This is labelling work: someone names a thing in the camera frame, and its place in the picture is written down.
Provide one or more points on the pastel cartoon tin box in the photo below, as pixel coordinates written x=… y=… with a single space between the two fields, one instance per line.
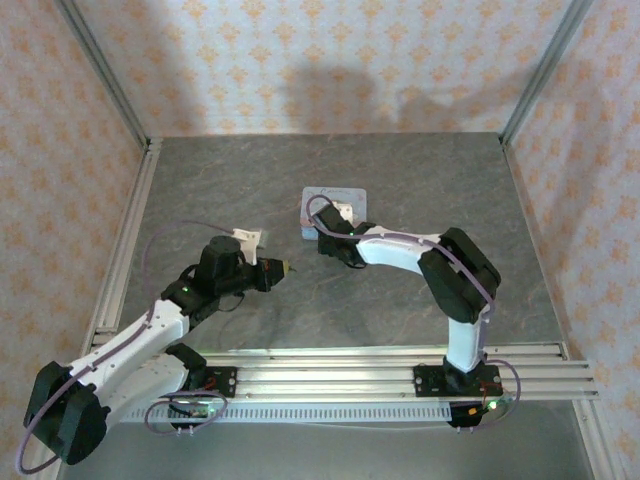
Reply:
x=360 y=210

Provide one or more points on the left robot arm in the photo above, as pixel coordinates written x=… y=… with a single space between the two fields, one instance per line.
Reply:
x=120 y=350

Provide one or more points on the aluminium base beam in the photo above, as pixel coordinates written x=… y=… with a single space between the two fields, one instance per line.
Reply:
x=325 y=380

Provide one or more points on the black control board with LED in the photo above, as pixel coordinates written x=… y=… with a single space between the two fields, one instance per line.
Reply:
x=197 y=411
x=470 y=412

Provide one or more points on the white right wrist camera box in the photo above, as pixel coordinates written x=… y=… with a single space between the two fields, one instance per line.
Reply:
x=345 y=210

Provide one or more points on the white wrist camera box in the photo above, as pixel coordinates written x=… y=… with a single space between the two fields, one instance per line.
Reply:
x=345 y=210
x=247 y=242

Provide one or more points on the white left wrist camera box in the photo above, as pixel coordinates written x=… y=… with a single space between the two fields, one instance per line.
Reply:
x=247 y=242

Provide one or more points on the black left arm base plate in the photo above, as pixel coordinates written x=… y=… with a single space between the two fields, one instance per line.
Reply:
x=227 y=382

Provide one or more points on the aluminium side rail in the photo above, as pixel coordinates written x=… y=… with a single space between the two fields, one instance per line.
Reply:
x=146 y=170

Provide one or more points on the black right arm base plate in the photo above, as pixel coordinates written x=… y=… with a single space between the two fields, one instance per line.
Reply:
x=425 y=382

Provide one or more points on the aluminium frame post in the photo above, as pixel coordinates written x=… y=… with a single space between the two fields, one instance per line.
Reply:
x=544 y=70
x=103 y=70

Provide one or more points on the aluminium frame leg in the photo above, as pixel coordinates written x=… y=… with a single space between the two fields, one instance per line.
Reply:
x=595 y=440

